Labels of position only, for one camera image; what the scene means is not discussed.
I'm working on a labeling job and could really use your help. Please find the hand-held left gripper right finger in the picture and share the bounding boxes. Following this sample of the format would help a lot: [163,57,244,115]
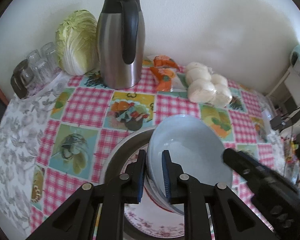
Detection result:
[161,150,278,240]

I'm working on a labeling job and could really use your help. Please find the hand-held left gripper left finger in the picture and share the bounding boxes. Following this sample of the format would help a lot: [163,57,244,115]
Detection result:
[27,149,146,240]

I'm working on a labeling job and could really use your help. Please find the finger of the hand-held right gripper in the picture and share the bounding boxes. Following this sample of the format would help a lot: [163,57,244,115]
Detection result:
[222,148,300,240]

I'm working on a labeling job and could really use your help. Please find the large stainless steel basin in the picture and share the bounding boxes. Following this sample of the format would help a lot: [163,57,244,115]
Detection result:
[104,127,215,240]

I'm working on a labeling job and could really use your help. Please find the round purple floral plate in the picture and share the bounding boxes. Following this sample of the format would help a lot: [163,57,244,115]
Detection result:
[124,152,213,238]

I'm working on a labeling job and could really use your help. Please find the pale blue floral bowl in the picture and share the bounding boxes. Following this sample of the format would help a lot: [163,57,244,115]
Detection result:
[146,114,233,205]

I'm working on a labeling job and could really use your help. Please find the colourful snack packet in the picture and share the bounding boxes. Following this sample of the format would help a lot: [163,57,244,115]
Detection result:
[284,137,300,166]

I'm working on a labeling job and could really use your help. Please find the black charger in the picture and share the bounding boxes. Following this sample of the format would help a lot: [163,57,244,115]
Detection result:
[270,115,288,131]

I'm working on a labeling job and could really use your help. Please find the white power strip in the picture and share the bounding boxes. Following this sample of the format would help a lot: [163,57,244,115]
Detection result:
[262,109,278,130]

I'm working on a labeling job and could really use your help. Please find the pink checkered printed tablecloth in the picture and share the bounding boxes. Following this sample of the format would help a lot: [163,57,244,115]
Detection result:
[30,60,290,240]

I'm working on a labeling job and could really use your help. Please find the bag of white steamed buns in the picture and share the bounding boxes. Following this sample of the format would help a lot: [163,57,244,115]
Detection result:
[185,61,233,107]

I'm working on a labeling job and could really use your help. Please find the orange snack packet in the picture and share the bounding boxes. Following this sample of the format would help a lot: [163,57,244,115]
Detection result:
[150,66,190,92]
[153,55,180,70]

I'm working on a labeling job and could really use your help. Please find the stainless steel thermos jug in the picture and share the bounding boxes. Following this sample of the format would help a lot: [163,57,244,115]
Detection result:
[96,0,147,90]

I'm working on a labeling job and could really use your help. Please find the grey floral cloth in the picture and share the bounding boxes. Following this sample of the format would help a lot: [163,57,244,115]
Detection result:
[0,72,70,238]

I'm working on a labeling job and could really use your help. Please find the teal and grey fabric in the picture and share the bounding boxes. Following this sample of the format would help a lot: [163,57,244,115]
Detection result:
[290,44,300,67]

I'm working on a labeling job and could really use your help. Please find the clear drinking glass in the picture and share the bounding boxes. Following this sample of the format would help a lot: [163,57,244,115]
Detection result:
[27,50,42,65]
[31,59,52,80]
[41,42,57,68]
[17,66,36,90]

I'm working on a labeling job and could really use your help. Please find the napa cabbage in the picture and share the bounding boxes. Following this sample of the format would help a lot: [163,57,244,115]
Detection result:
[55,9,100,75]

